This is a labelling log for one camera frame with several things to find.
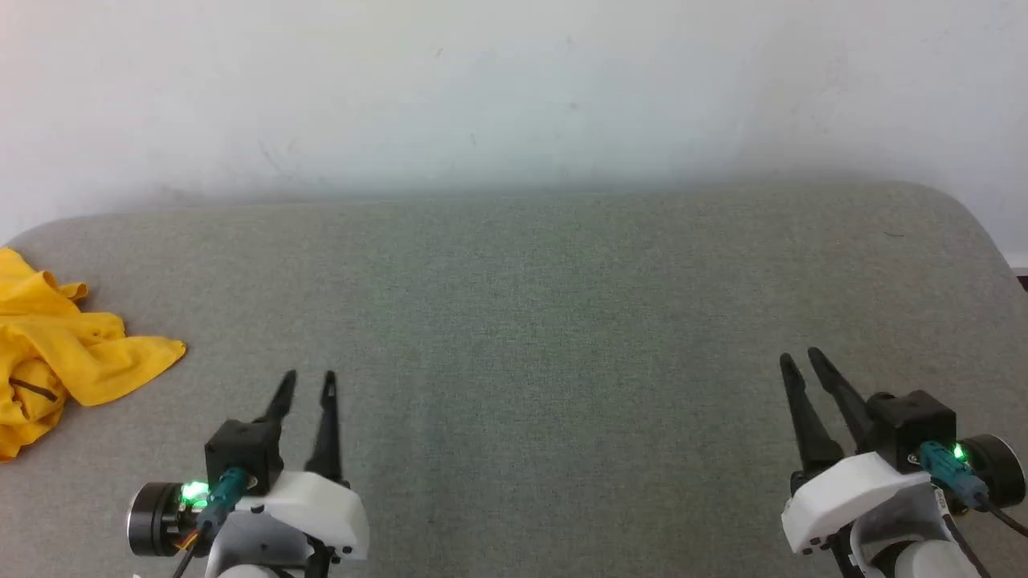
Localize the right teal plug black cable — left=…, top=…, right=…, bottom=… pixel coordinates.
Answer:
left=918, top=440, right=1028, bottom=539

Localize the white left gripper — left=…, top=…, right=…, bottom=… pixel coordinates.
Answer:
left=238, top=369, right=371, bottom=563

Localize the yellow cartoon face shirt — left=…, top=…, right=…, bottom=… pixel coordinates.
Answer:
left=0, top=247, right=187, bottom=462

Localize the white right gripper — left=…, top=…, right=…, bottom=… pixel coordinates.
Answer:
left=778, top=346, right=932, bottom=556

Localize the grey fabric sofa cushion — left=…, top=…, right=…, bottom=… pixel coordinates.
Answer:
left=0, top=181, right=1028, bottom=578

